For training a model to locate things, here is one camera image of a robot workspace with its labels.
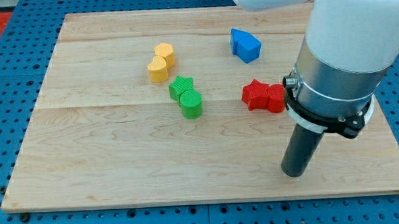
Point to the yellow pentagon block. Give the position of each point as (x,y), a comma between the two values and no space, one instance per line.
(166,51)

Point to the red star block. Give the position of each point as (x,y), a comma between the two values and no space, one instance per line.
(255,95)

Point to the blue triangle block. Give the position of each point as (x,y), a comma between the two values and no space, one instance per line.
(235,36)

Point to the dark grey cylindrical pointer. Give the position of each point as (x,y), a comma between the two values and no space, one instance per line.
(300,150)

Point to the yellow heart block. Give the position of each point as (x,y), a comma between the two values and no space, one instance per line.
(157,70)

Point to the red circle block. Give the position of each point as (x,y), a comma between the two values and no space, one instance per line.
(276,102)

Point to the green circle block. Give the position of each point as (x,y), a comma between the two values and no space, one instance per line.
(191,104)

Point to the wooden board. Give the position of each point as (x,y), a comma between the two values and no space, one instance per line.
(102,135)

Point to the blue cube block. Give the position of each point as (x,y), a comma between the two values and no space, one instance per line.
(248,48)

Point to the green star block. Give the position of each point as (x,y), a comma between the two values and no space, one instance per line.
(179,86)

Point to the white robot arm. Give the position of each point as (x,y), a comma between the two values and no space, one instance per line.
(347,49)

